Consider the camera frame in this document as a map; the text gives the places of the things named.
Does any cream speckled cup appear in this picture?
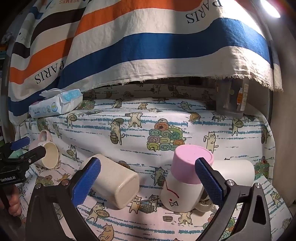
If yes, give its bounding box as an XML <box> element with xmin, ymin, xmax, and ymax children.
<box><xmin>80</xmin><ymin>153</ymin><xmax>140</xmax><ymax>209</ymax></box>

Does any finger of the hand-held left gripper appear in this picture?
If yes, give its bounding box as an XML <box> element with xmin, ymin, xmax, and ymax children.
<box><xmin>9</xmin><ymin>136</ymin><xmax>31</xmax><ymax>151</ymax></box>
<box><xmin>21</xmin><ymin>146</ymin><xmax>47</xmax><ymax>165</ymax></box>

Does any striped blanket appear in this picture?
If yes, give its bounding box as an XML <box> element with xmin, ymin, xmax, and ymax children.
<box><xmin>8</xmin><ymin>0</ymin><xmax>284</xmax><ymax>126</ymax></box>

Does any cat print cloth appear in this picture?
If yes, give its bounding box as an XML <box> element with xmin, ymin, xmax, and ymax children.
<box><xmin>14</xmin><ymin>82</ymin><xmax>293</xmax><ymax>241</ymax></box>

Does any pink mug with cream inside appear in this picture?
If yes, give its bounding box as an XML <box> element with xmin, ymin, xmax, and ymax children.
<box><xmin>28</xmin><ymin>129</ymin><xmax>60</xmax><ymax>169</ymax></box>

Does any plain white cup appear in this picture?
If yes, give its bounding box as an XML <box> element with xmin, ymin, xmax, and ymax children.
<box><xmin>211</xmin><ymin>159</ymin><xmax>255</xmax><ymax>186</ymax></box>

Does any wet wipes packet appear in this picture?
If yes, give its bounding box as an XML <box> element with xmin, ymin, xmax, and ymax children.
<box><xmin>29</xmin><ymin>88</ymin><xmax>84</xmax><ymax>119</ymax></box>

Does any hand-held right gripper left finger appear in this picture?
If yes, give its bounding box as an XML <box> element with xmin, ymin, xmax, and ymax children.
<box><xmin>25</xmin><ymin>157</ymin><xmax>102</xmax><ymax>241</ymax></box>

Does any clear plastic container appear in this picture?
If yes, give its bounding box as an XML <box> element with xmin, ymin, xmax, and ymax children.
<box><xmin>215</xmin><ymin>77</ymin><xmax>251</xmax><ymax>118</ymax></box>

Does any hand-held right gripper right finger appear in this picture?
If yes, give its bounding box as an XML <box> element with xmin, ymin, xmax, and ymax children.
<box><xmin>195</xmin><ymin>157</ymin><xmax>271</xmax><ymax>241</ymax></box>

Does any mint green cup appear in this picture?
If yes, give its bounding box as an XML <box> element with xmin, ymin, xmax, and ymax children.
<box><xmin>8</xmin><ymin>149</ymin><xmax>24</xmax><ymax>161</ymax></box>

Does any white cup with pink base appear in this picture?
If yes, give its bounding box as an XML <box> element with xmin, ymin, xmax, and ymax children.
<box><xmin>160</xmin><ymin>144</ymin><xmax>218</xmax><ymax>213</ymax></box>

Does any person's left hand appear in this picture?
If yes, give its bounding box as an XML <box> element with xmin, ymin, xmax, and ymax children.
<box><xmin>8</xmin><ymin>185</ymin><xmax>23</xmax><ymax>216</ymax></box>

